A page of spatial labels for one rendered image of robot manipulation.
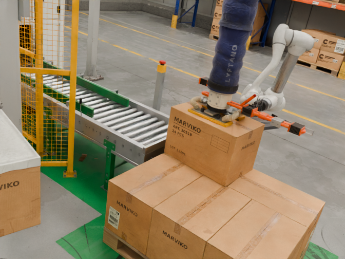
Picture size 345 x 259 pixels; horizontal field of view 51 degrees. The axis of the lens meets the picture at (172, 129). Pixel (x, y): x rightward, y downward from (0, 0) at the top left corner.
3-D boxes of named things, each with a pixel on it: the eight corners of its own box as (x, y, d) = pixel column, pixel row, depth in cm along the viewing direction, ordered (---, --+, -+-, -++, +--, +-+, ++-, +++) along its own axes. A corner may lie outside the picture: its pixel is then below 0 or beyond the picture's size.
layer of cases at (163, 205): (104, 226, 260) (108, 180, 243) (183, 177, 336) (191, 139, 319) (252, 333, 200) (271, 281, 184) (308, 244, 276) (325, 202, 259)
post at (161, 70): (145, 152, 396) (157, 64, 354) (149, 150, 402) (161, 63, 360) (150, 154, 393) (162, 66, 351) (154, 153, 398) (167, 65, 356)
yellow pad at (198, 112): (187, 111, 270) (188, 105, 268) (194, 108, 277) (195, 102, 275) (225, 127, 252) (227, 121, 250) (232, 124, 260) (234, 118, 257)
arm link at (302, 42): (256, 102, 338) (279, 107, 339) (257, 112, 325) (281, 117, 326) (290, 25, 290) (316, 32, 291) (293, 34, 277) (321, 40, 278)
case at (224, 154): (164, 152, 290) (171, 106, 273) (194, 140, 319) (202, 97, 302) (224, 187, 257) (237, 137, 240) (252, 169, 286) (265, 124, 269)
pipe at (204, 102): (189, 106, 270) (190, 98, 267) (207, 99, 288) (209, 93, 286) (228, 122, 252) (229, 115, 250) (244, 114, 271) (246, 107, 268)
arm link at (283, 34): (275, 40, 279) (291, 44, 280) (279, 19, 282) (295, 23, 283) (269, 47, 292) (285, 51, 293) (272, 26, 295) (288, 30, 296)
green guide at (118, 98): (32, 63, 440) (32, 56, 436) (40, 62, 448) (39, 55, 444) (127, 107, 360) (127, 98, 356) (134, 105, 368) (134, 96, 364)
